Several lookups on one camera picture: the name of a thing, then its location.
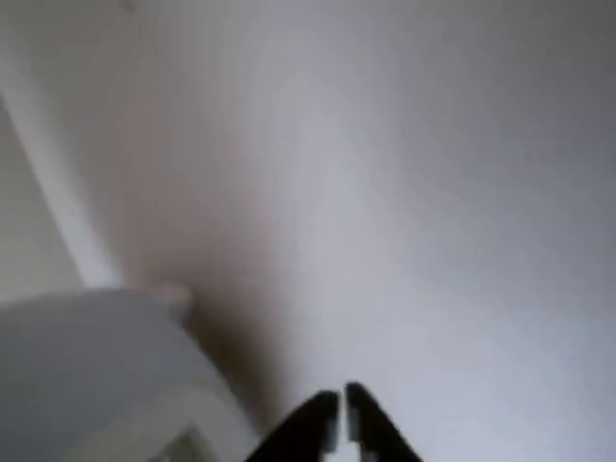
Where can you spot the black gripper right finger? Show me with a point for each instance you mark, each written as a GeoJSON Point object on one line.
{"type": "Point", "coordinates": [370, 433]}

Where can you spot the white rice cooker body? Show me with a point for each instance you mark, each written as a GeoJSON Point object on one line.
{"type": "Point", "coordinates": [96, 361]}

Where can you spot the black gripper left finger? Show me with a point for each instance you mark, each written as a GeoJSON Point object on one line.
{"type": "Point", "coordinates": [313, 428]}

